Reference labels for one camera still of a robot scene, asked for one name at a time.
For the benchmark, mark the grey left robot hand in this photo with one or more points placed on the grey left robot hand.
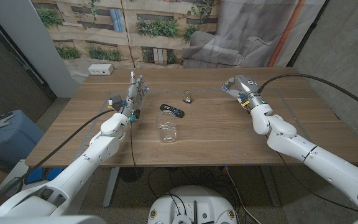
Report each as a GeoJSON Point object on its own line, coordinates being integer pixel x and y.
{"type": "Point", "coordinates": [132, 96]}

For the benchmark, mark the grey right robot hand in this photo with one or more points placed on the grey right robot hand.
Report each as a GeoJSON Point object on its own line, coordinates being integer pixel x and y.
{"type": "Point", "coordinates": [247, 88]}

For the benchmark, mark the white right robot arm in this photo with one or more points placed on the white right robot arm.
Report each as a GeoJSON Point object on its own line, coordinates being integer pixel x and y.
{"type": "Point", "coordinates": [291, 140]}

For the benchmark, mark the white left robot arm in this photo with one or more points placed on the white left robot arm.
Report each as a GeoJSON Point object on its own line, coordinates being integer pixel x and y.
{"type": "Point", "coordinates": [98, 149]}

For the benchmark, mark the black remote key fob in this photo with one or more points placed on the black remote key fob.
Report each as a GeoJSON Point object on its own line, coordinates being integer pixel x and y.
{"type": "Point", "coordinates": [171, 109]}

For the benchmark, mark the white power outlet box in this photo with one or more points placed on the white power outlet box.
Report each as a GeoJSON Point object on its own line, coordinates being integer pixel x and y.
{"type": "Point", "coordinates": [100, 69]}

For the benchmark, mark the clear glass jar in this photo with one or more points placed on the clear glass jar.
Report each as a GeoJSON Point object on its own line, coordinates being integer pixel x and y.
{"type": "Point", "coordinates": [166, 130]}

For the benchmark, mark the printed fabric backdrop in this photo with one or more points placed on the printed fabric backdrop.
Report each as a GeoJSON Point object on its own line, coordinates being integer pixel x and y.
{"type": "Point", "coordinates": [166, 31]}

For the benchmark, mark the black round floor object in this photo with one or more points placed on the black round floor object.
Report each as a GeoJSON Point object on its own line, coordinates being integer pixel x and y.
{"type": "Point", "coordinates": [131, 174]}

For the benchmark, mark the black backdrop stand pole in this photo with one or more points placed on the black backdrop stand pole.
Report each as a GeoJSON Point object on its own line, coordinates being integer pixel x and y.
{"type": "Point", "coordinates": [308, 32]}

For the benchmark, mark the grey table leg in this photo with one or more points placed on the grey table leg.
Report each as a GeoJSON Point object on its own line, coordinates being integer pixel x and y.
{"type": "Point", "coordinates": [271, 189]}
{"type": "Point", "coordinates": [110, 189]}

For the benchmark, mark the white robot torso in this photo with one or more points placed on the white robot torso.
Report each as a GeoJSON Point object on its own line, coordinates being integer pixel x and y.
{"type": "Point", "coordinates": [191, 202]}

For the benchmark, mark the blue storage bin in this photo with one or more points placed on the blue storage bin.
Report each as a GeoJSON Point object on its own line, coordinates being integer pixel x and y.
{"type": "Point", "coordinates": [8, 146]}

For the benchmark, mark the white and blue floor box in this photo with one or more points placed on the white and blue floor box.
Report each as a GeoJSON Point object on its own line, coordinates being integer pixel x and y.
{"type": "Point", "coordinates": [16, 170]}

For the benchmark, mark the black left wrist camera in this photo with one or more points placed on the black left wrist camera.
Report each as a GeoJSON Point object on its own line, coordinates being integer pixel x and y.
{"type": "Point", "coordinates": [116, 101]}

